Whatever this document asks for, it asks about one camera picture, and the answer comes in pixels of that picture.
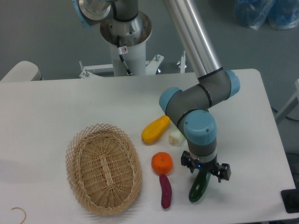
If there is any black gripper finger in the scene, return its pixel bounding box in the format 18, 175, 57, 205
211, 163, 231, 183
180, 151, 197, 173

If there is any white frame at right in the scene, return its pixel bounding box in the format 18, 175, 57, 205
275, 79, 299, 124

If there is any orange tangerine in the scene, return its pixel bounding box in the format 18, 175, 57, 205
151, 152, 173, 175

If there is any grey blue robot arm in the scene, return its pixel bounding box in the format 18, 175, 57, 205
73, 0, 240, 180

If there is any purple sweet potato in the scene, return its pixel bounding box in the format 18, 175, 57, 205
159, 175, 172, 209

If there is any black base cable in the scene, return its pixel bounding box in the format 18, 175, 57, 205
116, 35, 133, 76

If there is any blue plastic bag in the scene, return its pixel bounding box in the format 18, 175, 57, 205
234, 0, 299, 30

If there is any green bok choy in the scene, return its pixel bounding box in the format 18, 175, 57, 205
169, 128, 185, 147

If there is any tan rubber band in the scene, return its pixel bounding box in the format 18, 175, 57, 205
11, 207, 28, 223

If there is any black device at table edge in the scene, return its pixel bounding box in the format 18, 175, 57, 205
281, 189, 299, 214

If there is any woven wicker basket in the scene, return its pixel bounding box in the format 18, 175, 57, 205
65, 124, 142, 216

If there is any white chair armrest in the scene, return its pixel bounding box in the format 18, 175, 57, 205
0, 61, 43, 83

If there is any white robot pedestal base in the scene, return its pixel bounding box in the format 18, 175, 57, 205
79, 11, 164, 78

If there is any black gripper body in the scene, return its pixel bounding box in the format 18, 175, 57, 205
190, 154, 218, 174

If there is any yellow mango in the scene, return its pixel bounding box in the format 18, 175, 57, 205
141, 115, 171, 144

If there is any dark green cucumber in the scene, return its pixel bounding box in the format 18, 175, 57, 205
189, 170, 211, 203

